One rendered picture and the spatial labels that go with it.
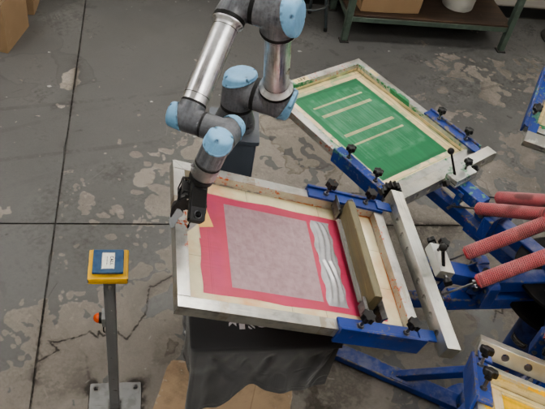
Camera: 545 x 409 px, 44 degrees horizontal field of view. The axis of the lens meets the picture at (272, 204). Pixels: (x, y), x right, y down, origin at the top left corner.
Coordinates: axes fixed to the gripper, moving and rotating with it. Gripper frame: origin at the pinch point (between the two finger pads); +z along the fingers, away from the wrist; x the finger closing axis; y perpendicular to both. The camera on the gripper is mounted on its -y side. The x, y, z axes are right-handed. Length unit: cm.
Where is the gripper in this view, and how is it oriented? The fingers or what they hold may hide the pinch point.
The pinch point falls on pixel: (180, 228)
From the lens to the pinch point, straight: 199.6
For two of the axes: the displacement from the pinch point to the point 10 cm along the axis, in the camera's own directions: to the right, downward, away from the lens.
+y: -1.3, -7.1, 6.9
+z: -4.0, 6.8, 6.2
